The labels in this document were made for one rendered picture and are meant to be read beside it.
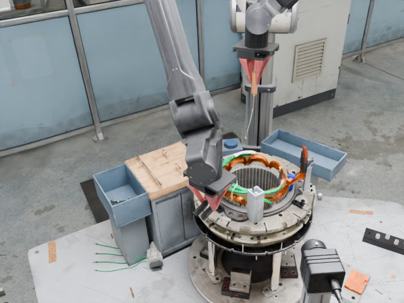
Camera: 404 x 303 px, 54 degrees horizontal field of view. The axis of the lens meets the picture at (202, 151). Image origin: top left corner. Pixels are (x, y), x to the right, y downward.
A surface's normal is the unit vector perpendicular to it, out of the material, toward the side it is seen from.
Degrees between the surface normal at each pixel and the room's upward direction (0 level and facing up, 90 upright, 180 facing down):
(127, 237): 90
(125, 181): 90
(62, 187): 0
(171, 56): 68
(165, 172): 0
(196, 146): 21
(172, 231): 90
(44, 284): 0
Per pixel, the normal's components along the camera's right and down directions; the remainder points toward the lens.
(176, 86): -0.29, 0.22
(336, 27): 0.47, 0.49
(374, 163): -0.04, -0.82
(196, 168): -0.15, 0.59
